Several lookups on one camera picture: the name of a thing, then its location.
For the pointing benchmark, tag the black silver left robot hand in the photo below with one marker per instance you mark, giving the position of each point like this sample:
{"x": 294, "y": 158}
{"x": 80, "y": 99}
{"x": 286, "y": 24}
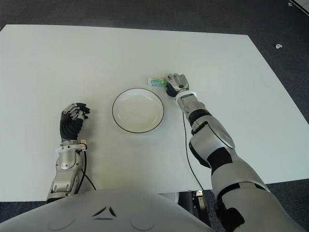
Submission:
{"x": 70, "y": 126}

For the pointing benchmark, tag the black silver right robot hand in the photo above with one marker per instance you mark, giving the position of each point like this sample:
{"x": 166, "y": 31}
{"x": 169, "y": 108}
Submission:
{"x": 177, "y": 83}

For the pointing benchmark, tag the green white toothpaste tube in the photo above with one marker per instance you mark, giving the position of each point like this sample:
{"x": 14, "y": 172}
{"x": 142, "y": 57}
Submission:
{"x": 155, "y": 81}

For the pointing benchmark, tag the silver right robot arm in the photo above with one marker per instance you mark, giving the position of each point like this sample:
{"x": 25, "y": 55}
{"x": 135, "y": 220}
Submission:
{"x": 217, "y": 145}

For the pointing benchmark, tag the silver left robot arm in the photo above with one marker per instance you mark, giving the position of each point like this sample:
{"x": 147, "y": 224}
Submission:
{"x": 65, "y": 164}

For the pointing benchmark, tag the white plate with black rim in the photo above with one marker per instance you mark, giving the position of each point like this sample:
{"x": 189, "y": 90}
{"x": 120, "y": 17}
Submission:
{"x": 137, "y": 113}

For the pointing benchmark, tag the grey robot torso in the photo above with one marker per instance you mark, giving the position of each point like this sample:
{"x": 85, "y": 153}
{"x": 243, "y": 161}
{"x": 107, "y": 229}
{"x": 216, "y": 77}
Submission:
{"x": 96, "y": 212}

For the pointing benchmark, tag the small white floor object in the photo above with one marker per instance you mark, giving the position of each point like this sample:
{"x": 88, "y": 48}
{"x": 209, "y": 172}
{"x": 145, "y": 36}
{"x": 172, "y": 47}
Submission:
{"x": 278, "y": 46}

